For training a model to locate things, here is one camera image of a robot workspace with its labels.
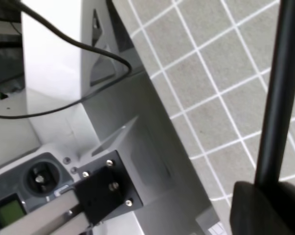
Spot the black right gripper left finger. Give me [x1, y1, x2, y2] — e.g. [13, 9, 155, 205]
[229, 181, 294, 235]

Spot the black cable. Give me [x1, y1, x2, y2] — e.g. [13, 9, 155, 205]
[0, 0, 133, 120]

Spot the grey robot base panel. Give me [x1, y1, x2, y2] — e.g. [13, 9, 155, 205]
[0, 152, 73, 230]

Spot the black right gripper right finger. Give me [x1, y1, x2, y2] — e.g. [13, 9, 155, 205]
[272, 182, 295, 234]

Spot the aluminium extrusion bar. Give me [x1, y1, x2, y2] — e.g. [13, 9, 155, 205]
[0, 190, 90, 235]

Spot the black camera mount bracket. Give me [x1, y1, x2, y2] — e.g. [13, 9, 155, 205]
[74, 150, 143, 225]

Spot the black pen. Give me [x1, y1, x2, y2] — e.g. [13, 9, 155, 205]
[254, 0, 295, 188]

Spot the grey grid tablecloth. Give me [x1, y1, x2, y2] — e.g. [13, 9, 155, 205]
[124, 0, 295, 235]

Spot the white table frame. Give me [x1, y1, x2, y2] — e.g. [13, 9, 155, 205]
[22, 13, 227, 235]

